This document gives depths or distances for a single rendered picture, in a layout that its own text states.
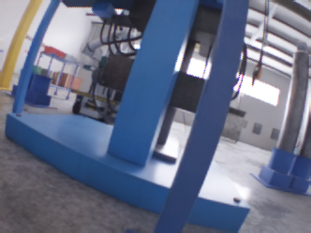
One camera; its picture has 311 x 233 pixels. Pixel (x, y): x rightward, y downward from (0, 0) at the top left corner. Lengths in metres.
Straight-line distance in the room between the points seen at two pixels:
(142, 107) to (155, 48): 0.26
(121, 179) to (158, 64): 0.48
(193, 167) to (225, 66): 0.19
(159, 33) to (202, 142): 0.58
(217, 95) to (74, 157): 0.58
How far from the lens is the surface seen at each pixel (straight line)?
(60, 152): 0.76
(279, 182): 1.91
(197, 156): 0.31
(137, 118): 0.71
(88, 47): 2.32
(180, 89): 0.93
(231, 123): 9.10
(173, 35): 0.78
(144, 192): 0.64
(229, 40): 0.35
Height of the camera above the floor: 0.36
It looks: 2 degrees down
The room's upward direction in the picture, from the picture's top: 17 degrees clockwise
